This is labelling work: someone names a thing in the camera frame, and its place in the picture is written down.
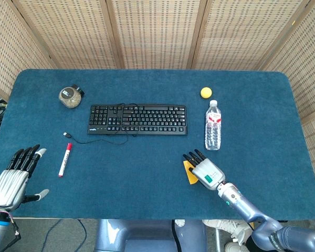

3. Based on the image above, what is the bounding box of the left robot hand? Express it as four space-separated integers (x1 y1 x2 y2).
0 144 50 212

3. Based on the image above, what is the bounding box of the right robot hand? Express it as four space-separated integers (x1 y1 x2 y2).
183 149 226 191

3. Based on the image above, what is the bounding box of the clear plastic water bottle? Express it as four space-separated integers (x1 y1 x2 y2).
204 99 222 151

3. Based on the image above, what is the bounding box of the white sneaker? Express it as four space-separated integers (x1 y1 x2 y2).
224 241 247 252
202 219 253 234

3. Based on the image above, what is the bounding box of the blue table cloth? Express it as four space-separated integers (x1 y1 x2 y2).
0 68 315 221

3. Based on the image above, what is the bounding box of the red whiteboard marker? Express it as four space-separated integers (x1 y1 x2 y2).
58 142 73 178

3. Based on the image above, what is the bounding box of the black computer keyboard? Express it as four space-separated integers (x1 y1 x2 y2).
87 104 188 136

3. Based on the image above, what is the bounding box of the blue-grey robot torso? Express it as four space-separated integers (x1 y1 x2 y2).
94 219 208 252

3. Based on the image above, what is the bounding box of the glass jar with seeds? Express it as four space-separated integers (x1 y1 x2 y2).
58 84 85 108

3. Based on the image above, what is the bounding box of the woven wooden folding screen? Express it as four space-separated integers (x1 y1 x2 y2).
0 0 315 218

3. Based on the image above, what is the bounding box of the black keyboard usb cable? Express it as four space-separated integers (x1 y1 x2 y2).
63 102 139 145

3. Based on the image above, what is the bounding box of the blue floor cable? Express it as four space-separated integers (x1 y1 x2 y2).
40 219 89 252

